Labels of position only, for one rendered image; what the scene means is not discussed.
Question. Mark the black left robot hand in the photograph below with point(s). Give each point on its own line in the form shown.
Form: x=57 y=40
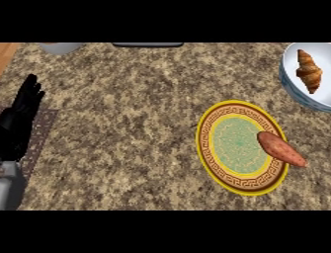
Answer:
x=14 y=118

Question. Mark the yellow rimmed patterned plate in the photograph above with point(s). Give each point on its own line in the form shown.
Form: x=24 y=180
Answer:
x=236 y=148

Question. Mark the golden brown croissant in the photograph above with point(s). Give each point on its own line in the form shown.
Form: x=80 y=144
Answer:
x=310 y=70

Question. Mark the patterned brown placemat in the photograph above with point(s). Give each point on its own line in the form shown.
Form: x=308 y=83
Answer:
x=39 y=138

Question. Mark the pale grey rounded object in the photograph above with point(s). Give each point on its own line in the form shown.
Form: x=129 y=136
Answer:
x=61 y=47

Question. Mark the reddish brown sweet potato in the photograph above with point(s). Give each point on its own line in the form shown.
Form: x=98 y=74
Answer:
x=280 y=149

